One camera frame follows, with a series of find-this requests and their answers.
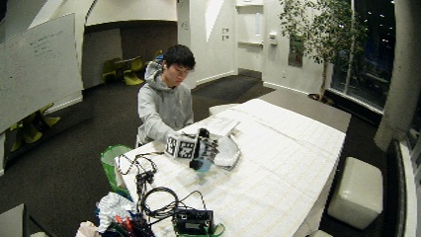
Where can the green bag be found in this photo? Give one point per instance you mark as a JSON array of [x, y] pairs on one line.
[[217, 229]]

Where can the white cube with black markers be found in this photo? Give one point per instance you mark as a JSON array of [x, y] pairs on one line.
[[181, 146]]

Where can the white cube ottoman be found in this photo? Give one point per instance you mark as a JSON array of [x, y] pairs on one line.
[[357, 193]]

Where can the white patterned tablecloth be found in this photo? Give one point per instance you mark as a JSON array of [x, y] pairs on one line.
[[280, 158]]

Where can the white low stool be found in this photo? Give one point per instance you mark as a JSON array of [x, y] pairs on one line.
[[221, 108]]

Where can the red and orange tools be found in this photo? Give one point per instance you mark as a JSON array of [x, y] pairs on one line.
[[124, 223]]

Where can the white crumpled cloth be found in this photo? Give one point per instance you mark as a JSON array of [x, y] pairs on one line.
[[112, 206]]

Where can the grey side table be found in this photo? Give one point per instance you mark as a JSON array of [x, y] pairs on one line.
[[307, 108]]

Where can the dark round table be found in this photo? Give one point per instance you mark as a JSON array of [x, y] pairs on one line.
[[125, 61]]

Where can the white wall dispenser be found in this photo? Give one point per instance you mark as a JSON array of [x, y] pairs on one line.
[[272, 38]]

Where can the black electronic device box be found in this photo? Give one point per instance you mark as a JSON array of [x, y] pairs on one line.
[[193, 220]]

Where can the white flat box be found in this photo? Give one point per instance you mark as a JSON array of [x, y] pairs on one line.
[[223, 126]]

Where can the indoor potted tree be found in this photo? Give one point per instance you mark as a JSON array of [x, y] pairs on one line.
[[324, 36]]

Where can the yellow-green chair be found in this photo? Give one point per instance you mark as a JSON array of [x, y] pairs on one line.
[[31, 126], [132, 70]]

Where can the large dark window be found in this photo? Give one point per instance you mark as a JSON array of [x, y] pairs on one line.
[[367, 49]]

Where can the clear bluish cup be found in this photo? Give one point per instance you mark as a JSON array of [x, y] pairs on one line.
[[205, 167]]

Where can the large whiteboard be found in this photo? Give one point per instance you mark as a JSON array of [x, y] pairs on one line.
[[37, 67]]

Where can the the person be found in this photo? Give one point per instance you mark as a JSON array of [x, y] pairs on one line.
[[163, 102]]

